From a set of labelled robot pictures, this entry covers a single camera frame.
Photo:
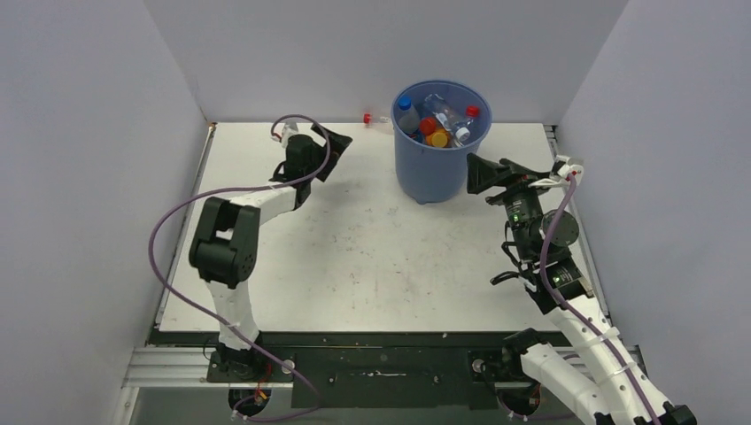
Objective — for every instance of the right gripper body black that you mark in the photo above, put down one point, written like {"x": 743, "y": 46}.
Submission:
{"x": 521, "y": 202}

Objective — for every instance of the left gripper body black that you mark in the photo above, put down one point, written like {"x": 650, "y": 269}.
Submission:
{"x": 319, "y": 158}

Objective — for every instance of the blue plastic bin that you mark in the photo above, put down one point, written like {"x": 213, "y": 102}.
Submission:
{"x": 433, "y": 175}

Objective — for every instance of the orange juice bottle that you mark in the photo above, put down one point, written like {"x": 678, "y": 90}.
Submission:
{"x": 439, "y": 139}

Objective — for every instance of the clear jar silver lid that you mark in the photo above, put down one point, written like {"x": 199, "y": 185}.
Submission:
{"x": 409, "y": 123}

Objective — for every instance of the small red cap bottle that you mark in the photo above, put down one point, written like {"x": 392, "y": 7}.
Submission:
{"x": 428, "y": 126}

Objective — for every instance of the blue label blue cap bottle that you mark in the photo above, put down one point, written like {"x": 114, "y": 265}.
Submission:
{"x": 405, "y": 106}

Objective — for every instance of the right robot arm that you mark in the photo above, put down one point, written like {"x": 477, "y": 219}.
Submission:
{"x": 539, "y": 232}

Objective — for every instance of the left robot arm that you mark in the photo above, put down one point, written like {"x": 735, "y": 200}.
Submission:
{"x": 224, "y": 249}

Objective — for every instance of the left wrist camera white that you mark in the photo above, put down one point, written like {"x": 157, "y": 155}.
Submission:
{"x": 283, "y": 134}

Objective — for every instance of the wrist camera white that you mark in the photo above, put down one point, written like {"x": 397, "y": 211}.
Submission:
{"x": 564, "y": 171}
{"x": 283, "y": 134}

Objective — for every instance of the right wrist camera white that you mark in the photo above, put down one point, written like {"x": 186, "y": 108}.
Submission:
{"x": 564, "y": 171}

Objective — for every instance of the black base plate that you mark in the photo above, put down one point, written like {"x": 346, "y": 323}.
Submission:
{"x": 345, "y": 369}

